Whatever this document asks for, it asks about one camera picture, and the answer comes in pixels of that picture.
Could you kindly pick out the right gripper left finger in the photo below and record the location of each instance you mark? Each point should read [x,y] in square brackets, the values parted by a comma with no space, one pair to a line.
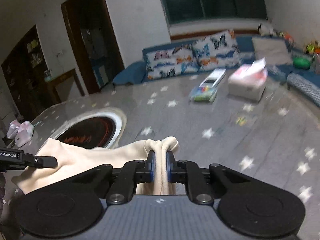
[126,179]

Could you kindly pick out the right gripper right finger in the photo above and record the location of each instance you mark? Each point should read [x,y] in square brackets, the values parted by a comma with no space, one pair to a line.
[194,178]

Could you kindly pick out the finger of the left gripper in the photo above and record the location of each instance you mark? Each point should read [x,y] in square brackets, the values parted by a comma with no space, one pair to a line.
[39,161]

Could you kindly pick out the cream garment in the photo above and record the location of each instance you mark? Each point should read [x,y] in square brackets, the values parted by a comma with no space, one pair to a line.
[73,160]

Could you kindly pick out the pink tissue pack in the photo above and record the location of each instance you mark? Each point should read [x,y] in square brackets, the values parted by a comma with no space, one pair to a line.
[20,133]

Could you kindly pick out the round black induction cooktop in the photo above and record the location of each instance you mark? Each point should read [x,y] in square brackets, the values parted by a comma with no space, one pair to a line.
[89,133]

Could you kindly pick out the clear box of coloured items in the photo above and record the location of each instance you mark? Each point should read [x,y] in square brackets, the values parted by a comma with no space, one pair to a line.
[203,94]

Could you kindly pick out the glass kettle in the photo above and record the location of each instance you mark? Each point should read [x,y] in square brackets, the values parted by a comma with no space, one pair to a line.
[47,75]

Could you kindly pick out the grey star tablecloth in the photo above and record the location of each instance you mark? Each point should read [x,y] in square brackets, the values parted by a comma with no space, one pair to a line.
[275,140]

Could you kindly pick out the dark wooden bookshelf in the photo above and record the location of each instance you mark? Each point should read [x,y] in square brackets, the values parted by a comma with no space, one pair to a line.
[23,70]

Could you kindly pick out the white phone box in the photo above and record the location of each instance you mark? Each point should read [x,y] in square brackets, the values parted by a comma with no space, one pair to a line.
[214,78]

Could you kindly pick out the left butterfly pillow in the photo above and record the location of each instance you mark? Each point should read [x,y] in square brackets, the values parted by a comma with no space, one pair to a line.
[166,63]

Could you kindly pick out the butterfly pillow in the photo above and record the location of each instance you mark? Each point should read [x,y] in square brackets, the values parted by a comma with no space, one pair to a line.
[166,63]
[217,51]

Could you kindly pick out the white tissue box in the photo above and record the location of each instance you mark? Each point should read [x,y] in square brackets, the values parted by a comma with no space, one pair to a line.
[249,81]

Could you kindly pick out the right butterfly pillow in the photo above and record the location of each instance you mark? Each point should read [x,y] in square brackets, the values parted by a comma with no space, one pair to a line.
[217,51]

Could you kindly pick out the grey plain cushion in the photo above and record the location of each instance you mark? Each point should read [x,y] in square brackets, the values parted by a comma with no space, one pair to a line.
[274,51]

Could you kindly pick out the blue sofa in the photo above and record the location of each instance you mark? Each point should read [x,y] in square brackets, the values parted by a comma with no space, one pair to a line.
[252,58]

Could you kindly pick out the black white plush toy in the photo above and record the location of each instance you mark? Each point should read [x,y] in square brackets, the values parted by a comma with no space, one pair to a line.
[265,30]

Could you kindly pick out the green round toy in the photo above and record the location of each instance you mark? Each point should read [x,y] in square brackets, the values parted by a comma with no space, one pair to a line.
[301,63]

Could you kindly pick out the yellow green toy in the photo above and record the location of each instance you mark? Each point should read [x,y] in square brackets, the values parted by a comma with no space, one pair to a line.
[312,48]

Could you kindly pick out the wall power socket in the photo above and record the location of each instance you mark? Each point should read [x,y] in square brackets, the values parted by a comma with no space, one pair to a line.
[60,53]

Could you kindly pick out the dark wooden door frame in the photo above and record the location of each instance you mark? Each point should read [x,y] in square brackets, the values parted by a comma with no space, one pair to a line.
[93,41]

